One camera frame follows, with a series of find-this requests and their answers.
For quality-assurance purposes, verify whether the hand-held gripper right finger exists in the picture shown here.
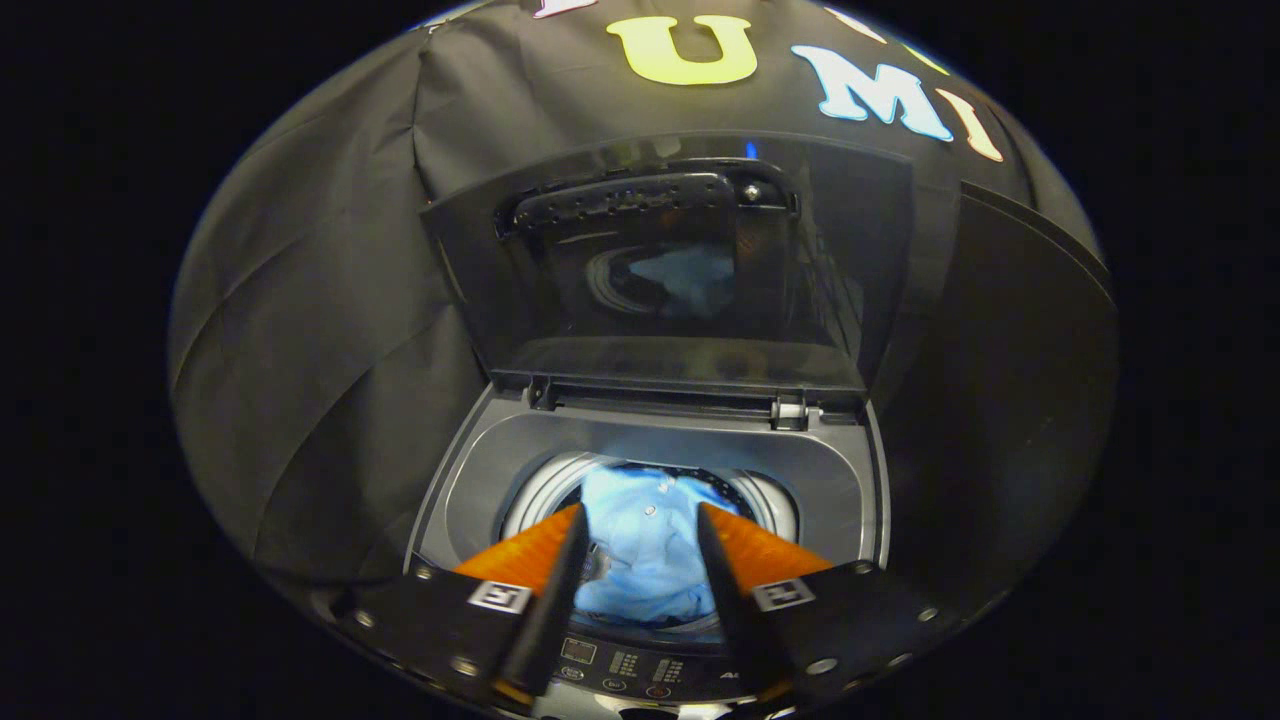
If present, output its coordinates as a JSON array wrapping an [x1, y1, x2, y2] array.
[[697, 502, 961, 706]]

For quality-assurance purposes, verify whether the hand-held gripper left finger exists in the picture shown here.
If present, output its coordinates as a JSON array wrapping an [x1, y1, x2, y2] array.
[[340, 502, 591, 713]]

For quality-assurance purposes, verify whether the light blue polo shirt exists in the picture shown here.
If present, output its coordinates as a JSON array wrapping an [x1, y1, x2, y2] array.
[[575, 465, 746, 626]]

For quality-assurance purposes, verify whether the grey washing machine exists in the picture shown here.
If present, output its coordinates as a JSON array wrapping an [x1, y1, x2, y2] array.
[[405, 385, 891, 720]]

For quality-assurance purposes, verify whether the dark washing machine lid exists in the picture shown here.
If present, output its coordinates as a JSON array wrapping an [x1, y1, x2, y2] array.
[[420, 135, 916, 403]]

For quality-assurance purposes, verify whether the black backdrop cloth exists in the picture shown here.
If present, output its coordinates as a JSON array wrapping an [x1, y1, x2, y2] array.
[[168, 0, 1101, 591]]

